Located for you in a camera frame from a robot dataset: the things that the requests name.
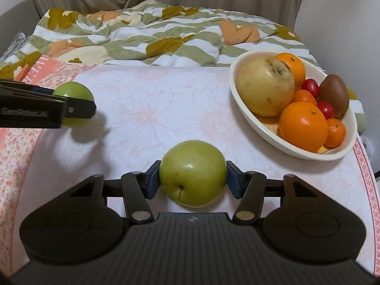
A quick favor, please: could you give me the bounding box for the grey headboard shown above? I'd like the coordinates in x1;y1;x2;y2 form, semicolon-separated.
0;0;42;57

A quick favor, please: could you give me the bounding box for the green apple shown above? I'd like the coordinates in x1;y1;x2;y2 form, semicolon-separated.
53;81;95;128
159;140;228;208

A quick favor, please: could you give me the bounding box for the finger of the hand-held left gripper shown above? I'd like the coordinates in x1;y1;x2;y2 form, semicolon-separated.
0;79;57;97
63;97;96;119

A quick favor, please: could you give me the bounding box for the cream ceramic bowl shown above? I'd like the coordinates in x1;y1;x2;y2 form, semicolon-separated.
228;50;358;161

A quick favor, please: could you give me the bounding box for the striped floral blanket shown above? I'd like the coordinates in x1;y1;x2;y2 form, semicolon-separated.
0;0;366;134

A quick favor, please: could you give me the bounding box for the red cherry tomato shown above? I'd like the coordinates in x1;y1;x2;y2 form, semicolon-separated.
301;78;320;99
317;101;335;120

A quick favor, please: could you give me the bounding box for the pink floral cloth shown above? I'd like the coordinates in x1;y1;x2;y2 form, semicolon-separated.
0;55;380;274

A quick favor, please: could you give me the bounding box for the large orange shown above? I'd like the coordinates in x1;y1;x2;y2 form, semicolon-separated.
278;101;329;152
275;53;306;90

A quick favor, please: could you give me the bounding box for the brown kiwi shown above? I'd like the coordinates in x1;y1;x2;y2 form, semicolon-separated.
319;74;350;118

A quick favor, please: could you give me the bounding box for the large yellow pear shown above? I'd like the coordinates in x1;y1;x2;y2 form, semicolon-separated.
236;56;296;117

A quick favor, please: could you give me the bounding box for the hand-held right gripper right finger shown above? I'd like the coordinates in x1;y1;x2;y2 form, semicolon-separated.
226;160;319;224

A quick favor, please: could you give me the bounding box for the grey patterned pillow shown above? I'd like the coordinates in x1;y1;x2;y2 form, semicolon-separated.
0;31;32;63

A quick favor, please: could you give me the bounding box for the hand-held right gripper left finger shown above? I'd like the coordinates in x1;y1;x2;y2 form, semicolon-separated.
68;160;162;224

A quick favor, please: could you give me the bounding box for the small mandarin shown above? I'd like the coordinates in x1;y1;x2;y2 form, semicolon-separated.
325;118;346;148
292;89;318;106

